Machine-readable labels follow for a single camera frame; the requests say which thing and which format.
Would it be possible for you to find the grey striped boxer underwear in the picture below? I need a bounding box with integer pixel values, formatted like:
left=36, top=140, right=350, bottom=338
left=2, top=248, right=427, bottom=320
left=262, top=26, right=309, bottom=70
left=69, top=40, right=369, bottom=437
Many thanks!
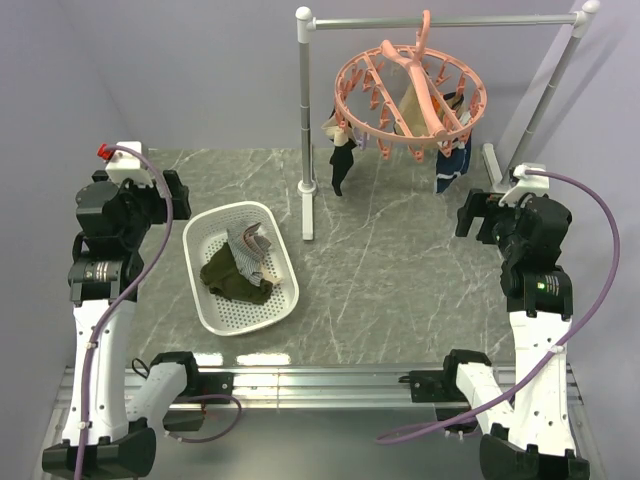
left=227, top=221, right=271, bottom=286

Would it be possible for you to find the pink round clip hanger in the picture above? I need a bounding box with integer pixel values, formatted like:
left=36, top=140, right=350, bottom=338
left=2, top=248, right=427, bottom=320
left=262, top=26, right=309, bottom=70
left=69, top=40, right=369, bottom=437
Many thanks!
left=327, top=10, right=488, bottom=163

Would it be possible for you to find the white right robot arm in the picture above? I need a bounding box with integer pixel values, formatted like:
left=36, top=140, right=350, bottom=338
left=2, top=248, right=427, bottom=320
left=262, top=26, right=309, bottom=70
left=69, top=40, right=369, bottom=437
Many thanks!
left=440, top=189, right=591, bottom=479

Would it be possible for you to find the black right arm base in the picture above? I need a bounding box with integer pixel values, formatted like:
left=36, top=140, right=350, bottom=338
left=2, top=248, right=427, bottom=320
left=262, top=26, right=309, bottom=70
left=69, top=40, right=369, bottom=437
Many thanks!
left=398, top=370, right=470, bottom=422

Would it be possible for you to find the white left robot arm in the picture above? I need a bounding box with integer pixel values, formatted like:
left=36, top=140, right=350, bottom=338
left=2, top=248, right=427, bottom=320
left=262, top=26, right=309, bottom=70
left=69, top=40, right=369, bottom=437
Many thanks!
left=42, top=170, right=202, bottom=479

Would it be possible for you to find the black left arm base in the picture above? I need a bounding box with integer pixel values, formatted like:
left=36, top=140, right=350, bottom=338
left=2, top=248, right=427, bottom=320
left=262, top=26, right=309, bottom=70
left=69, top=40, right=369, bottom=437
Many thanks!
left=162, top=371, right=242, bottom=438

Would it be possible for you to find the navy blue hanging underwear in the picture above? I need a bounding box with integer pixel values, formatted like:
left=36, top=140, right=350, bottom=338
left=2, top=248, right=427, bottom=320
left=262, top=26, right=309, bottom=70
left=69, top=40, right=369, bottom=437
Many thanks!
left=435, top=92, right=472, bottom=194

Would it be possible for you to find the olive green underwear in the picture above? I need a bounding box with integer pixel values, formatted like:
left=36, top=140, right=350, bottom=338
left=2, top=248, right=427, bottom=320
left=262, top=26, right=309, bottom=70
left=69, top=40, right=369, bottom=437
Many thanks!
left=199, top=242, right=273, bottom=305

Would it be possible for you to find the beige underwear in basket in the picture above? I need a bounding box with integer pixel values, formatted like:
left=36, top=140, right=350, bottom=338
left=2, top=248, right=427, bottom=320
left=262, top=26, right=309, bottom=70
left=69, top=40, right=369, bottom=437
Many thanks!
left=261, top=265, right=282, bottom=286

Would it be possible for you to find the white perforated laundry basket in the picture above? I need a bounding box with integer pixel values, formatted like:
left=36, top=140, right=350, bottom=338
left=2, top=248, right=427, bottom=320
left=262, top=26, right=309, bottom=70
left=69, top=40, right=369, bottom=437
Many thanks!
left=183, top=201, right=299, bottom=336

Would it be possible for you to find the beige hanging garment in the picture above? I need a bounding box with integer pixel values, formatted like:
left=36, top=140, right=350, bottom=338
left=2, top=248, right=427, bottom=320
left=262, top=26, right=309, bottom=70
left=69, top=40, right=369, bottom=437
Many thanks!
left=393, top=83, right=443, bottom=137

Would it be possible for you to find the black hanging sock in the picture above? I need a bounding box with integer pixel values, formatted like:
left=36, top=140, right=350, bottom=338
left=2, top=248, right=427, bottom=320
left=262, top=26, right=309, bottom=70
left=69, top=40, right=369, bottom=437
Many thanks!
left=322, top=111, right=357, bottom=196

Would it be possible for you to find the silver clothes rack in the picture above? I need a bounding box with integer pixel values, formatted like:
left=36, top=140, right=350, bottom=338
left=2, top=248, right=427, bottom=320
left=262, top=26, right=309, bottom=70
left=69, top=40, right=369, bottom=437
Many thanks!
left=295, top=1, right=600, bottom=241

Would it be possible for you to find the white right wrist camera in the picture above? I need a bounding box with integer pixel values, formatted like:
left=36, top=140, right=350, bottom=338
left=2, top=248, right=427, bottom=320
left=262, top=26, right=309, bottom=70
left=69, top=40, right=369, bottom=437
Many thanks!
left=498, top=163, right=549, bottom=207

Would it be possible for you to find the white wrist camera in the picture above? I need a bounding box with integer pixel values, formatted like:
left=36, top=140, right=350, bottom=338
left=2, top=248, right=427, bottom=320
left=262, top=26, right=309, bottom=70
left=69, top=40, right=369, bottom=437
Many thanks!
left=498, top=163, right=549, bottom=207
left=97, top=144, right=154, bottom=188

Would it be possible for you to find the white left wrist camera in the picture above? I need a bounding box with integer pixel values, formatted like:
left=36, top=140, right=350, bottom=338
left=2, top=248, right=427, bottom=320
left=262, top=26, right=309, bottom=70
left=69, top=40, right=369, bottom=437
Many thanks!
left=97, top=144, right=154, bottom=188

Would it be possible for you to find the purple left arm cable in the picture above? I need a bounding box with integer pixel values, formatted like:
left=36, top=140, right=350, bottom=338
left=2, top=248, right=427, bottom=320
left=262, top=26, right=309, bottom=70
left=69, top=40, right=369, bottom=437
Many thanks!
left=73, top=143, right=244, bottom=480

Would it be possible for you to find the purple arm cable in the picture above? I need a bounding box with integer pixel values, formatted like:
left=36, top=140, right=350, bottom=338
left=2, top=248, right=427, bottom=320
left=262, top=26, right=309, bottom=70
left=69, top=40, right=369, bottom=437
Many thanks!
left=375, top=171, right=621, bottom=445
left=73, top=143, right=244, bottom=480

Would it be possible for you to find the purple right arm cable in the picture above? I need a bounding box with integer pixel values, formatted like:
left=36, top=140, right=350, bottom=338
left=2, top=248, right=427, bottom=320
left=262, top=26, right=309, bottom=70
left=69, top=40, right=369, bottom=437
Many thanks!
left=375, top=171, right=621, bottom=445

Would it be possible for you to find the aluminium mounting rail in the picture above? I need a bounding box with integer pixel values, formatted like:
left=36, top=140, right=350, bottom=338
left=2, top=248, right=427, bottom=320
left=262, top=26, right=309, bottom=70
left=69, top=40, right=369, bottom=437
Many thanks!
left=41, top=363, right=607, bottom=479

